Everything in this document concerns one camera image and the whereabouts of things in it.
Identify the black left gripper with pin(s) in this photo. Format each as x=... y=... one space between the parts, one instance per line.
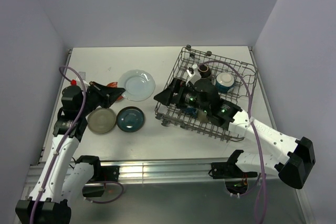
x=107 y=95

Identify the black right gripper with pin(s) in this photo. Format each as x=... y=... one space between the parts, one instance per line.
x=166 y=96

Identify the orange saucer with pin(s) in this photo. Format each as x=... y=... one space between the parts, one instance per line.
x=114 y=85

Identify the grey saucer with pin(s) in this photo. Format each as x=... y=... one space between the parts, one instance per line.
x=101 y=121

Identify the light blue scalloped plate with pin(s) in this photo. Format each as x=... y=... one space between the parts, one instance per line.
x=139 y=85

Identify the dark teal saucer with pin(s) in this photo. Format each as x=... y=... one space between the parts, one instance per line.
x=130 y=119

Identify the brown glazed bowl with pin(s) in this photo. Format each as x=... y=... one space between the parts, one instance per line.
x=205 y=71

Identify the white and teal bowl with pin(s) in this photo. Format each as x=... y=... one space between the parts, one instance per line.
x=224 y=82

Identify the dark teal cup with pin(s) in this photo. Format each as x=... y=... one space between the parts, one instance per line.
x=192 y=112

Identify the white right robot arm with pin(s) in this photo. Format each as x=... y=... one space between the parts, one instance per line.
x=289 y=158

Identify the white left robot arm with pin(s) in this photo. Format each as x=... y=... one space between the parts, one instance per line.
x=50 y=200

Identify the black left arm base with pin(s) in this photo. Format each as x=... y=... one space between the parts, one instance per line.
x=107 y=173

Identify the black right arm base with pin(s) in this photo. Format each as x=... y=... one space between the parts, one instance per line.
x=239 y=185

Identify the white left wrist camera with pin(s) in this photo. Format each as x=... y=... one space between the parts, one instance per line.
x=82 y=76

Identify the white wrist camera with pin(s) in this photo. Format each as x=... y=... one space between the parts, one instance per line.
x=193 y=74
x=82 y=76

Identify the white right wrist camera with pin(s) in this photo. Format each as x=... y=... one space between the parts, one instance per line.
x=193 y=74

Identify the grey wire dish rack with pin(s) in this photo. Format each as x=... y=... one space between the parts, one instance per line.
x=245 y=75

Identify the aluminium mounting rail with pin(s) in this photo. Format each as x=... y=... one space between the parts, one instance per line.
x=164 y=171

